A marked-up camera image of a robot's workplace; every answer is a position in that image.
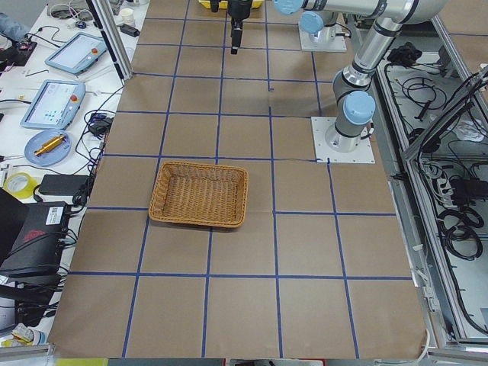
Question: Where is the aluminium frame post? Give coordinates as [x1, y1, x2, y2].
[86, 0, 133, 81]

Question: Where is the black power adapter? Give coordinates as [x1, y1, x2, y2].
[38, 175, 88, 196]

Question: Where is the yellow plastic basket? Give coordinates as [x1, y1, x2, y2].
[197, 0, 265, 9]

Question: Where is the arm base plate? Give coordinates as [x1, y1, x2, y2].
[311, 117, 375, 164]
[299, 25, 347, 53]

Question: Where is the brown wicker basket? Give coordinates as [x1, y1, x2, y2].
[149, 161, 249, 228]

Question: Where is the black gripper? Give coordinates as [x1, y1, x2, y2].
[227, 0, 251, 54]

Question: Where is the near teach pendant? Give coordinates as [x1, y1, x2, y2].
[20, 79, 85, 130]

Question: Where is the black computer box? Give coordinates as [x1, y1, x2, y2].
[1, 190, 69, 278]

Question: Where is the far teach pendant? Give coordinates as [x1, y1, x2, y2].
[45, 32, 108, 75]

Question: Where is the blue plate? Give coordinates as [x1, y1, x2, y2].
[24, 129, 72, 167]

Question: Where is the brass cylinder part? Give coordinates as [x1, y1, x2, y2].
[34, 134, 66, 156]

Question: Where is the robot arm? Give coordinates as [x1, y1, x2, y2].
[227, 1, 350, 55]
[274, 0, 446, 141]

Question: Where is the spare yellow tape roll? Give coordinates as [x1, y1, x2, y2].
[3, 172, 38, 200]

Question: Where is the teach pendant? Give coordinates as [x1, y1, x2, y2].
[45, 32, 108, 75]
[20, 79, 85, 130]

